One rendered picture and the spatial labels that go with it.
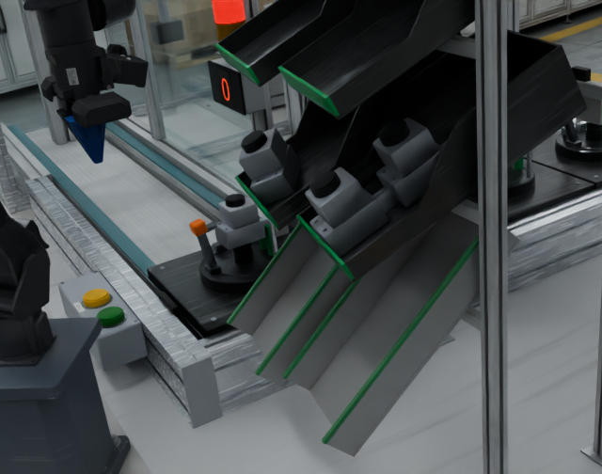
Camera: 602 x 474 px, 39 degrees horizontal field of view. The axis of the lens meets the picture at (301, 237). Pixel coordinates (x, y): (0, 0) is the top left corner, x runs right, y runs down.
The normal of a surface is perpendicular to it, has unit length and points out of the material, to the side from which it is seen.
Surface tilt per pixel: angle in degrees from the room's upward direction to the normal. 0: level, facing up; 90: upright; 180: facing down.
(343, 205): 90
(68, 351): 0
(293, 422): 0
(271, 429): 0
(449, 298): 90
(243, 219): 90
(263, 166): 102
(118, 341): 90
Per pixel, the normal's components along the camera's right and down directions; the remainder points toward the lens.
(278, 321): -0.74, -0.46
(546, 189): -0.11, -0.90
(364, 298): 0.33, 0.37
